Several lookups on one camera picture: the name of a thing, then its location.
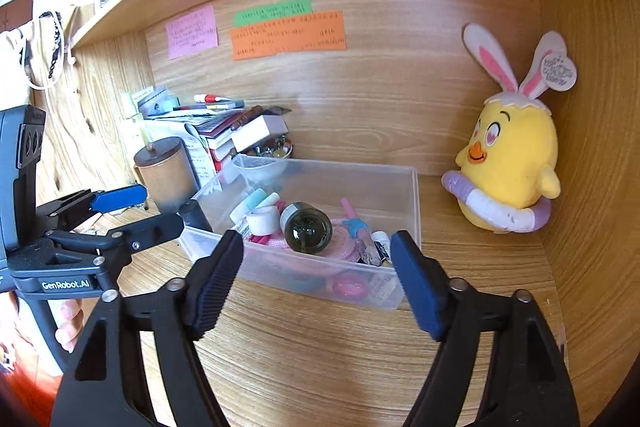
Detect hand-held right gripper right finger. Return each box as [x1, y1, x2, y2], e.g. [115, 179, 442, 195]
[390, 230, 581, 427]

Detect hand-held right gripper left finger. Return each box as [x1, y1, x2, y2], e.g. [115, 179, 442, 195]
[50, 229, 245, 427]

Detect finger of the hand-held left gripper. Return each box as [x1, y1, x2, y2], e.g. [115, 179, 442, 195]
[44, 213, 186, 265]
[35, 185, 149, 230]

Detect white ointment tube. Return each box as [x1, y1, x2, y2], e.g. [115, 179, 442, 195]
[372, 231, 392, 266]

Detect pink scissors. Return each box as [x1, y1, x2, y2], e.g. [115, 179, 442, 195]
[249, 234, 288, 249]

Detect white bandage roll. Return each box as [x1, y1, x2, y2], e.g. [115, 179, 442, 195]
[249, 206, 279, 236]

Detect pastel green white case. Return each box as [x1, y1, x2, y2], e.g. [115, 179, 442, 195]
[230, 188, 267, 224]

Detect pink teal dropper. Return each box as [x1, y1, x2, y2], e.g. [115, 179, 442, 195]
[341, 198, 373, 242]

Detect dark green bottle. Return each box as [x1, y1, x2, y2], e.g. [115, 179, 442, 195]
[279, 202, 334, 254]

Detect clear plastic bin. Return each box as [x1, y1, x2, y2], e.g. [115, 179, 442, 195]
[179, 154, 421, 312]

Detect person's left hand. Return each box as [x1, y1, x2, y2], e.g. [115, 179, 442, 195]
[54, 298, 85, 353]

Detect brown mug with lid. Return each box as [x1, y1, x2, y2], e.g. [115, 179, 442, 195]
[133, 137, 202, 214]

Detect pink round container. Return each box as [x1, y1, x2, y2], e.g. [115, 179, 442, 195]
[334, 274, 366, 299]

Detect pink round mesh item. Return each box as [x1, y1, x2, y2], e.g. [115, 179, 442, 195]
[320, 218, 362, 264]

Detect grey box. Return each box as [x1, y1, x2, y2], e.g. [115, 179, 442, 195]
[137, 88, 181, 118]

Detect stack of red books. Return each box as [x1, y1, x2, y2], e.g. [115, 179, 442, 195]
[192, 104, 261, 172]

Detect bowl of marbles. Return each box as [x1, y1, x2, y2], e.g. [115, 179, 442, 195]
[235, 138, 293, 168]

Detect white box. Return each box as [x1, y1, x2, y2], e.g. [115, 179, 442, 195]
[231, 114, 290, 152]

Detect yellow plush chick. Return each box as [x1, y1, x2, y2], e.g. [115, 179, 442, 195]
[441, 23, 581, 235]

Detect white hanging cloth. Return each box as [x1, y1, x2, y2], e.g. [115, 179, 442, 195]
[0, 19, 71, 90]

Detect orange clothing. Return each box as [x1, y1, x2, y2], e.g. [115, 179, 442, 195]
[0, 342, 61, 410]

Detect pink sticky note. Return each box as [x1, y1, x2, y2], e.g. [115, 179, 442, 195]
[166, 5, 219, 60]

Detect orange sticky note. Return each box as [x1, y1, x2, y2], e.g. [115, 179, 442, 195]
[231, 11, 347, 60]

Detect green sticky note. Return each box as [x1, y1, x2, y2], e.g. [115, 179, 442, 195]
[234, 0, 313, 26]

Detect black hanging cord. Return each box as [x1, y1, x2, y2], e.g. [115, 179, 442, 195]
[39, 11, 66, 82]

